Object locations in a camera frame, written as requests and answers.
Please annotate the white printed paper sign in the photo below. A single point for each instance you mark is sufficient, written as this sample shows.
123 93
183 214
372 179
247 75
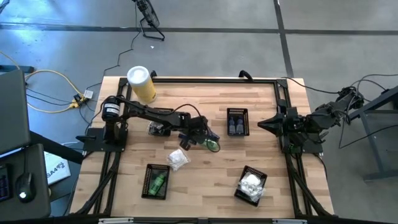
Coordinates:
56 169

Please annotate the black keyboard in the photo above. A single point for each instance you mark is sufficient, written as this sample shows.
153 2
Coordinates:
4 183

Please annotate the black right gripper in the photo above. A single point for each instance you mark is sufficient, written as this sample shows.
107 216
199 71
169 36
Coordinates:
290 123

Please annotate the clear bag with black item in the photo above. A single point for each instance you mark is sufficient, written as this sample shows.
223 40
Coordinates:
155 128

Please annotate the white power adapter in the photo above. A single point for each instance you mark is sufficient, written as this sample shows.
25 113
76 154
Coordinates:
88 94

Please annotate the dark grey desk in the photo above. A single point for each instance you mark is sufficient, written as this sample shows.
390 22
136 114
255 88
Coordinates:
34 161

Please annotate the black plastic basket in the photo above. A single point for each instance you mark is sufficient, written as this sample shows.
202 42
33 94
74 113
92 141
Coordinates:
237 111
168 109
245 169
146 174

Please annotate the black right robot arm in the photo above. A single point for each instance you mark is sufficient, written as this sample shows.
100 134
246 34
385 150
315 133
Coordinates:
323 116

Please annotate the grey monitor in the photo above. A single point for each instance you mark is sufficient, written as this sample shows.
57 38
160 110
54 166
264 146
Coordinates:
12 112

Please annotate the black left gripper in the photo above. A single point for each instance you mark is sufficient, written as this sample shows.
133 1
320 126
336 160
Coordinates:
197 129

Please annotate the yellow canister with white lid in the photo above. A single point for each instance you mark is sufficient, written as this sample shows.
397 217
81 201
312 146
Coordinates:
138 77

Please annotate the black computer mouse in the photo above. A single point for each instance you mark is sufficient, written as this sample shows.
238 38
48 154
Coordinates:
25 185

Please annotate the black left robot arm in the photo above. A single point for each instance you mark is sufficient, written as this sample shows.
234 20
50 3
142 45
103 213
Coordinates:
149 113

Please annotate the yellow power plug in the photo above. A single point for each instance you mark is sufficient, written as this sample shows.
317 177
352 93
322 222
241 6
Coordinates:
76 101

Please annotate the black floor fan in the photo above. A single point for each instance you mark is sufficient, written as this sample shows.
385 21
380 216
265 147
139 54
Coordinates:
149 15

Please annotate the black side table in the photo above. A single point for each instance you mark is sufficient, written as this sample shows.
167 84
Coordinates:
371 140

